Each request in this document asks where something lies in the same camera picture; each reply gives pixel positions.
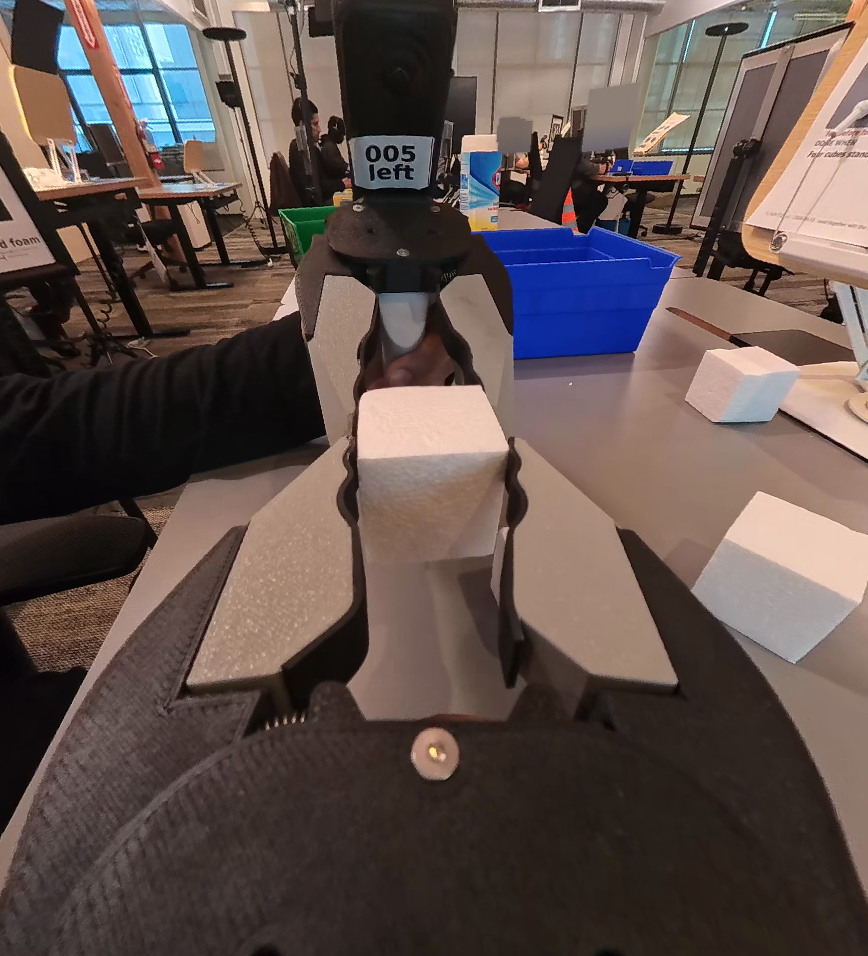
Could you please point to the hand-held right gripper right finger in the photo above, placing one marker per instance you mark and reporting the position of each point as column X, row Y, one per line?
column 583, row 597

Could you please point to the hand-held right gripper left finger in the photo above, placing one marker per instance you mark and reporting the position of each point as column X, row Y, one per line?
column 277, row 597

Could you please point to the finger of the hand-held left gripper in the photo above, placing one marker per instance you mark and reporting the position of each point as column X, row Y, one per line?
column 490, row 336
column 336, row 336

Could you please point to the person's left forearm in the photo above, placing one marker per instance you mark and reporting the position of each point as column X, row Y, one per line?
column 142, row 418

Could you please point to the person's left hand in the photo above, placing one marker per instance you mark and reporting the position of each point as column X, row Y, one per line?
column 419, row 370

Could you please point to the blue plastic bin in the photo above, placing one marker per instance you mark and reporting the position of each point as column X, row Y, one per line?
column 590, row 299

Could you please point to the green plastic bin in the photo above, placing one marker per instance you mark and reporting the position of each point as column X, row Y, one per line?
column 299, row 231

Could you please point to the disinfectant wipes canister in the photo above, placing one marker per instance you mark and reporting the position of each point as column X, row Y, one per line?
column 481, row 187

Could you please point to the orange traffic cone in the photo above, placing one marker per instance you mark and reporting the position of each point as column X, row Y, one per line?
column 570, row 209

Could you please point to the wooden top background desk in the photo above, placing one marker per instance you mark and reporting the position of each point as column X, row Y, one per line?
column 83, row 190

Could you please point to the white wooden document stand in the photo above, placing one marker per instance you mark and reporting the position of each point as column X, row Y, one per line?
column 815, row 409

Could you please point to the black phone on table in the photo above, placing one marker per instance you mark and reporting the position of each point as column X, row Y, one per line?
column 792, row 345

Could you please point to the grey framed board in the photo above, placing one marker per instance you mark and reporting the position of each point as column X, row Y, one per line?
column 777, row 127

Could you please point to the printed instruction sheet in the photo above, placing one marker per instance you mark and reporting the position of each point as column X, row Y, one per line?
column 852, row 187

